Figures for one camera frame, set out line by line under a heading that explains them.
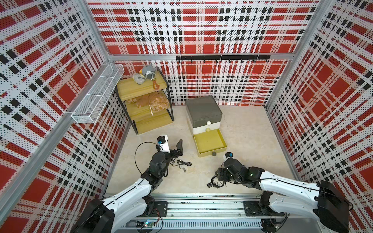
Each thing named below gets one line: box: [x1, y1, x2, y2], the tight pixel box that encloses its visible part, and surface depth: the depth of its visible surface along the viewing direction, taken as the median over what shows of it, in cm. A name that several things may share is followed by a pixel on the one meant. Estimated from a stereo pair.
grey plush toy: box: [141, 64, 156, 81], surface depth 88 cm
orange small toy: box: [152, 80, 160, 90], surface depth 88 cm
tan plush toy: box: [126, 90, 170, 112], surface depth 92 cm
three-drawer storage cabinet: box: [185, 95, 228, 147], surface depth 96 cm
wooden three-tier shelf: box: [114, 66, 174, 135], surface depth 92 cm
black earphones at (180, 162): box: [173, 159, 192, 172], surface depth 92 cm
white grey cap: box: [132, 72, 147, 85], surface depth 86 cm
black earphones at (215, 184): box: [206, 174, 227, 189], surface depth 84 cm
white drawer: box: [192, 121, 221, 135], surface depth 95 cm
